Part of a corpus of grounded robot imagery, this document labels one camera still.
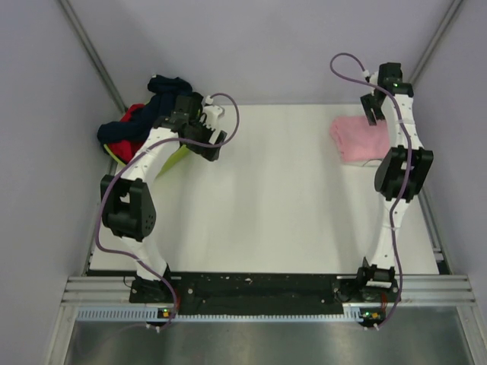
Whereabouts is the pink t shirt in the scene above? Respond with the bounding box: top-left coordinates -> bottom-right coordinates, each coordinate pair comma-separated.
329,116 -> 390,163

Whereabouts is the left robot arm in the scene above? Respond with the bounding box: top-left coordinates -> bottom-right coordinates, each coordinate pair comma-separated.
100,94 -> 227,302

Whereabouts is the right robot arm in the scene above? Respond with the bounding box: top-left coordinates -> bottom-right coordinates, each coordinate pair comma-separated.
355,62 -> 434,301

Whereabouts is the lime green plastic basket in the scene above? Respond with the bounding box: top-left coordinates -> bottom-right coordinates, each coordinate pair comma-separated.
103,146 -> 189,176

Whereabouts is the white printed folded t shirt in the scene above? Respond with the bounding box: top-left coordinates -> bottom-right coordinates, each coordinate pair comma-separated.
352,159 -> 382,168

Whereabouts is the navy blue t shirt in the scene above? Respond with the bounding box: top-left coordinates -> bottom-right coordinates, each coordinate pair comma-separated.
97,75 -> 193,144

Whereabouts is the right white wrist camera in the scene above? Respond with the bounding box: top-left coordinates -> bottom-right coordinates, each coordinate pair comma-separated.
362,69 -> 379,85

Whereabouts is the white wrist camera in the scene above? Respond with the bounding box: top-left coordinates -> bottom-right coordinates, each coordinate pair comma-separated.
199,105 -> 225,131
362,69 -> 379,85

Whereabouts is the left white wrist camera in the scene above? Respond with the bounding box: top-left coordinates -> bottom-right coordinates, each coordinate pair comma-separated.
199,105 -> 225,131

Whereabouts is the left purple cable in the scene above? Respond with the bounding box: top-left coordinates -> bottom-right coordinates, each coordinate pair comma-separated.
94,92 -> 240,332

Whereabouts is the purple cable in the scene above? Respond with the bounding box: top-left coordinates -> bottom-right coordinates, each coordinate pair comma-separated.
94,92 -> 240,332
329,52 -> 416,331

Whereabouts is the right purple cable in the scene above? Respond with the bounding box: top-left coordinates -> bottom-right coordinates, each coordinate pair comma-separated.
329,52 -> 416,331

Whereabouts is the right aluminium corner post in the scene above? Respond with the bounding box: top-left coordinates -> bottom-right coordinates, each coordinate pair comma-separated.
394,1 -> 466,94

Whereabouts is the aluminium corner post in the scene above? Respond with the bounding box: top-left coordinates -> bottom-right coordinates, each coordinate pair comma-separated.
394,1 -> 466,94
55,0 -> 127,113

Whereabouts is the left aluminium corner post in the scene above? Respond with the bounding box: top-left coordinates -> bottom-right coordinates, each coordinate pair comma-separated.
55,0 -> 127,113

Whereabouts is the aluminium frame rail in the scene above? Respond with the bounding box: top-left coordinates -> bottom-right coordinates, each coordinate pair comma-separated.
61,275 -> 476,306

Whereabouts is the grey slotted cable duct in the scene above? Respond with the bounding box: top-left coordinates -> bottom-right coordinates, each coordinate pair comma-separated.
76,302 -> 385,324

